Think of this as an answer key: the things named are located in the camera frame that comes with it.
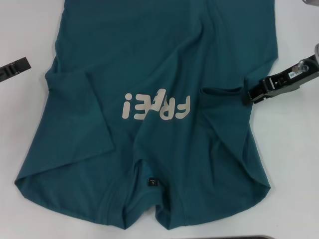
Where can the teal t-shirt with beige print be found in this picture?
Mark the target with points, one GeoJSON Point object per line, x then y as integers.
{"type": "Point", "coordinates": [149, 62]}

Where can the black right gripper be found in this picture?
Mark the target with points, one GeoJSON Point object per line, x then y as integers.
{"type": "Point", "coordinates": [294, 79]}

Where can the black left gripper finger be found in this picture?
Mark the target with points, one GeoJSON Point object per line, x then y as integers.
{"type": "Point", "coordinates": [22, 65]}
{"type": "Point", "coordinates": [5, 78]}

